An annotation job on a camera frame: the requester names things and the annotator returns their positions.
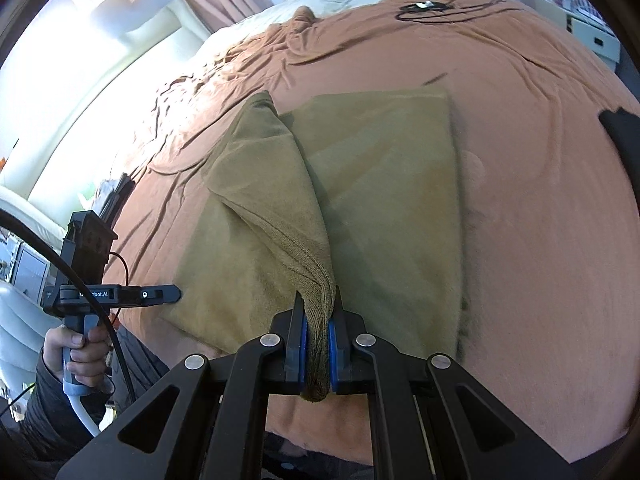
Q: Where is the cream duvet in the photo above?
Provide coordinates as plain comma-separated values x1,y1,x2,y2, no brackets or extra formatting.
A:
192,0,506,61

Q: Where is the black folded garment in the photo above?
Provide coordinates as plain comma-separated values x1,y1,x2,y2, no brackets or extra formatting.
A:
597,105,640,241

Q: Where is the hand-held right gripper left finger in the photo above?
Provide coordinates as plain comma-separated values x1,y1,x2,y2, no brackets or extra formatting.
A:
55,292,309,480

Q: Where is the white cable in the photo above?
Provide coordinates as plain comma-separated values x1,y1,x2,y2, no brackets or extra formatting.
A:
74,392,102,437

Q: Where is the grey bedside cabinet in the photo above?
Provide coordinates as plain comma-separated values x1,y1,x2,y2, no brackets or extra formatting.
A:
0,230,66,306

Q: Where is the cream padded bed headboard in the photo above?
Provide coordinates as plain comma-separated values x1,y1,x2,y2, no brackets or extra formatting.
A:
0,0,211,221

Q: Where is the orange-brown blanket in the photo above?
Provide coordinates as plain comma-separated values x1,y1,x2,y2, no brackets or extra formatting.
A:
102,0,638,466

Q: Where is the white drawer cabinet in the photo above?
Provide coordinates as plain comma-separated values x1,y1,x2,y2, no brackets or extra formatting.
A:
532,0,623,68

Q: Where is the grey folded clothes stack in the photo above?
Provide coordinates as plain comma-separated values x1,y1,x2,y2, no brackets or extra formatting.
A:
97,172,136,221

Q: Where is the person's left forearm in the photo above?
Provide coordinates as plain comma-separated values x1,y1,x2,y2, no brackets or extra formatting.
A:
17,355,108,461

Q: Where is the olive printed t-shirt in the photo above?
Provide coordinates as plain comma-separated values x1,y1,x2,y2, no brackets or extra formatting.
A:
165,89,473,403

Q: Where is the person's left hand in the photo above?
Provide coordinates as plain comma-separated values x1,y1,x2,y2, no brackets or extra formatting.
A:
42,327,113,391

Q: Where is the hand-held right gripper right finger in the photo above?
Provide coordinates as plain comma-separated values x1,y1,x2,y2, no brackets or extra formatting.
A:
327,285,581,480

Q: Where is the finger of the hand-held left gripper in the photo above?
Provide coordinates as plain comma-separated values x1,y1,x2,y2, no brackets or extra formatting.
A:
145,285,182,306

